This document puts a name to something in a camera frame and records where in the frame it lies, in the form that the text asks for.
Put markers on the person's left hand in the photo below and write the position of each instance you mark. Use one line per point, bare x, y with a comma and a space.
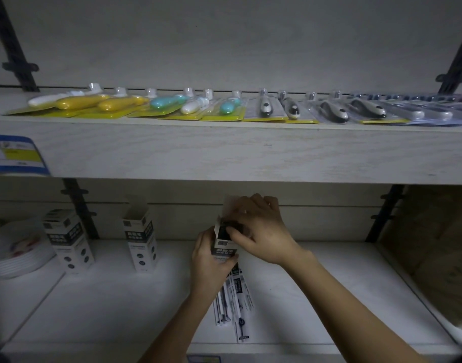
206, 266

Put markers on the black pen refill bundle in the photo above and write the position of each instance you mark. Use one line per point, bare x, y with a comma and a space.
226, 227

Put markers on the black shelf bracket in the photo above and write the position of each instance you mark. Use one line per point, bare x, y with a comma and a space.
456, 71
384, 215
81, 211
13, 52

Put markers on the white black pen refill packet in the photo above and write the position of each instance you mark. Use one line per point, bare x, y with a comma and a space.
242, 330
222, 304
241, 289

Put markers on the person's left forearm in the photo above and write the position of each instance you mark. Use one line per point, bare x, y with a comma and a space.
178, 328

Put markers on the small blue shelf label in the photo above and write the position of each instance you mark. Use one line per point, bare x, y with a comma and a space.
204, 359

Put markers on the stack of white plates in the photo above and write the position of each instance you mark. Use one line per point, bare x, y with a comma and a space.
15, 249

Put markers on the person's right thumb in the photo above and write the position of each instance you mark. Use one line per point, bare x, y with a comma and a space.
236, 235

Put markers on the person's left thumb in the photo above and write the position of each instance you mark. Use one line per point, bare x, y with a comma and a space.
228, 260

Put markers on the white wooden shelf board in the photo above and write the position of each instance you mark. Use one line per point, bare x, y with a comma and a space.
329, 283
231, 153

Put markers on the person's right hand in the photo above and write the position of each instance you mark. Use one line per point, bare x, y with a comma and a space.
267, 238

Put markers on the person's right forearm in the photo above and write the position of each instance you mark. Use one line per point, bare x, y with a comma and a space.
348, 313

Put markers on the row of yellow-card toothbrush packets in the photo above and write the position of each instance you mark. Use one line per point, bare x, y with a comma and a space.
178, 105

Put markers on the white black carton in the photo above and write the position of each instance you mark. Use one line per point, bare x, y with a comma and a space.
142, 241
69, 241
224, 248

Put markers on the stack of clear blue packets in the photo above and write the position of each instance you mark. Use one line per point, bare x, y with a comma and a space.
439, 111

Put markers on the blue yellow price label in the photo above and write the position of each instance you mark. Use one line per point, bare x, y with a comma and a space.
15, 154

